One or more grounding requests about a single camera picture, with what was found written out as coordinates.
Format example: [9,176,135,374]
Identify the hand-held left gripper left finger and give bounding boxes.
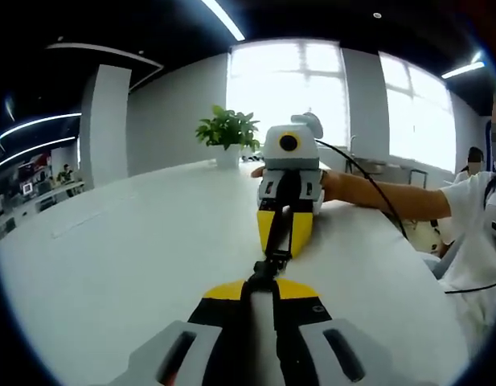
[105,279,252,386]

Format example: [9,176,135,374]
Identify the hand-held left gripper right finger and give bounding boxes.
[271,279,397,386]

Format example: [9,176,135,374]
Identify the black plastic buckle pronged part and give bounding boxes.
[266,248,293,269]

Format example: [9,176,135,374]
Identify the black plastic buckle socket part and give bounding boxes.
[247,260,281,298]

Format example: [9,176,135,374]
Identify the person's right hand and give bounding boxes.
[250,165,344,203]

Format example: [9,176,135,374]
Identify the bright window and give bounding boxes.
[227,39,349,162]
[378,51,457,172]

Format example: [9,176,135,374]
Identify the potted green plant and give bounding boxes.
[195,105,261,170]

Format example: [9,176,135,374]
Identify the white ceiling light strip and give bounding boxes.
[441,60,486,80]
[201,0,247,41]
[0,112,83,140]
[0,136,78,170]

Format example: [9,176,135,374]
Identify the white office desk row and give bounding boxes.
[0,180,86,226]

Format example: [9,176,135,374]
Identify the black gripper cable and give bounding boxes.
[314,138,410,240]

